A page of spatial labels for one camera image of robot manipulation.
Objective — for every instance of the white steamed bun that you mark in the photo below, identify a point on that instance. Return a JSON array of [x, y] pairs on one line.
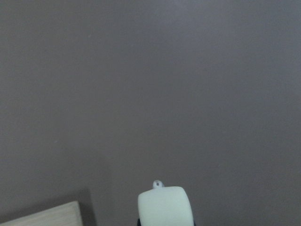
[[164, 206]]

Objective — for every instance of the bamboo cutting board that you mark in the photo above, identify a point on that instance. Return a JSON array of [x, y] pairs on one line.
[[63, 215]]

